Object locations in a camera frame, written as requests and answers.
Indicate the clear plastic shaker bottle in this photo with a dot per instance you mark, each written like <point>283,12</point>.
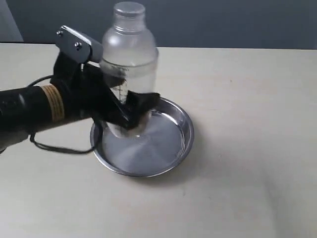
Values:
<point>129,44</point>

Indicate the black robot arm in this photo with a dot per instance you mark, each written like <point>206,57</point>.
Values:
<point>32,109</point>

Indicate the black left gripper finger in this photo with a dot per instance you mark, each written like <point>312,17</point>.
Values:
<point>113,75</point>

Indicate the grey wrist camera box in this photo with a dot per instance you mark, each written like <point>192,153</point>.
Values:
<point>78,46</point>

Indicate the round stainless steel plate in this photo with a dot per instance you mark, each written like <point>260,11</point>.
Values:
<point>165,143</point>

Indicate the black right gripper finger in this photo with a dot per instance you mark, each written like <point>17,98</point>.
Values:
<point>139,106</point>

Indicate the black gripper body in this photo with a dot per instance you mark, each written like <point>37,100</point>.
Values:
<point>85,94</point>

